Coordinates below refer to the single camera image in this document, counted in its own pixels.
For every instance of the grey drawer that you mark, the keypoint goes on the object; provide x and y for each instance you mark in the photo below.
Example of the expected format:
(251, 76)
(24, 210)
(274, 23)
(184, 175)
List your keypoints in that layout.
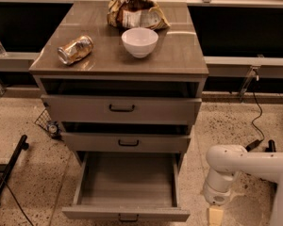
(126, 137)
(128, 187)
(121, 101)

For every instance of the grey middle drawer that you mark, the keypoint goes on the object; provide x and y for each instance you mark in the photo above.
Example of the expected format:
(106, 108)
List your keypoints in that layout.
(126, 137)

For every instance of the black stand leg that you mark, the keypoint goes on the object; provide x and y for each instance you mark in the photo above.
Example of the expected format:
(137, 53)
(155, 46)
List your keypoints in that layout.
(271, 147)
(6, 169)

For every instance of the black left stand leg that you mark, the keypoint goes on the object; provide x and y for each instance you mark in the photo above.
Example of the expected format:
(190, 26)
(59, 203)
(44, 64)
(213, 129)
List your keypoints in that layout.
(6, 169)

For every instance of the grey drawer cabinet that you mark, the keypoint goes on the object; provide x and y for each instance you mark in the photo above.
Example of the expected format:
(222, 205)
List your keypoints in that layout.
(176, 58)

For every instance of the black right stand leg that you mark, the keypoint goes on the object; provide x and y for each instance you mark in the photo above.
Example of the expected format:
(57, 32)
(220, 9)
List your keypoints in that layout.
(271, 147)

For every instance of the grey top drawer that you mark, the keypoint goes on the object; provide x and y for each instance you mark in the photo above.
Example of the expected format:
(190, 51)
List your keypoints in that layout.
(121, 101)

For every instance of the crumpled chip bag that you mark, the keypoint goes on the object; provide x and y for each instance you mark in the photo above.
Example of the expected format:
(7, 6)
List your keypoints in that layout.
(136, 13)

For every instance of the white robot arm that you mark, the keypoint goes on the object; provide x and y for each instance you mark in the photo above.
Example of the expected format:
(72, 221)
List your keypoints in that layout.
(227, 161)

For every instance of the white bowl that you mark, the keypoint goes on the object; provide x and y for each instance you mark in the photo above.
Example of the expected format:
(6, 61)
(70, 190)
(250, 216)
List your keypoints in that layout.
(140, 42)

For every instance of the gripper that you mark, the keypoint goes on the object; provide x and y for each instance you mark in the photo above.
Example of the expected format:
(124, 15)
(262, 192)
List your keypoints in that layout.
(215, 196)

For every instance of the grey bottom drawer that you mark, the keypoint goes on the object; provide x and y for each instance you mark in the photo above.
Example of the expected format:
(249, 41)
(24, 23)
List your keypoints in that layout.
(128, 187)

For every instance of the black wire basket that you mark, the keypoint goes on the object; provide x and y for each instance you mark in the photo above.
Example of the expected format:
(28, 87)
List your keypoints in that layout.
(50, 127)

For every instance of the metal rail bracket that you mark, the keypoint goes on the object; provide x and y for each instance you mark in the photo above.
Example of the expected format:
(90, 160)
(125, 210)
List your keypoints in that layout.
(251, 75)

